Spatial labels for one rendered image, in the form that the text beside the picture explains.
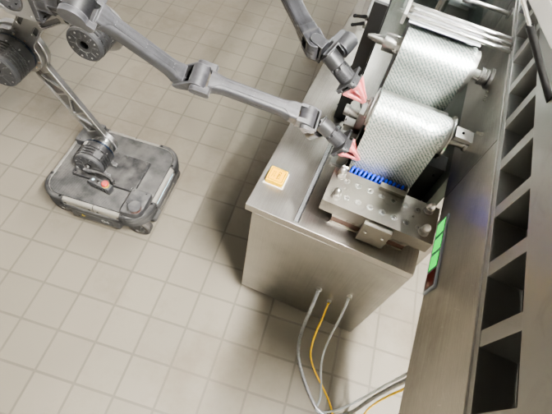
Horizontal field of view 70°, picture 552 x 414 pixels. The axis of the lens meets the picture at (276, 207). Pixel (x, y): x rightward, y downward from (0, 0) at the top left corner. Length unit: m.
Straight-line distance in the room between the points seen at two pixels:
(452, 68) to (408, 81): 0.14
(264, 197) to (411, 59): 0.69
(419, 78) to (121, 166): 1.65
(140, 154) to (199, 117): 0.67
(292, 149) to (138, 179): 1.02
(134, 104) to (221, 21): 1.22
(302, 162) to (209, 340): 1.09
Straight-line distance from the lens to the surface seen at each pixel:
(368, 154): 1.45
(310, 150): 1.67
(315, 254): 1.59
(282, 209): 1.48
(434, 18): 1.51
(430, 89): 1.54
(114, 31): 1.32
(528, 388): 0.70
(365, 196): 1.44
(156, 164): 2.43
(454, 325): 0.96
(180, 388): 2.18
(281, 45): 3.69
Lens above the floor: 2.16
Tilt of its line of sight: 58 degrees down
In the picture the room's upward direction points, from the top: 14 degrees clockwise
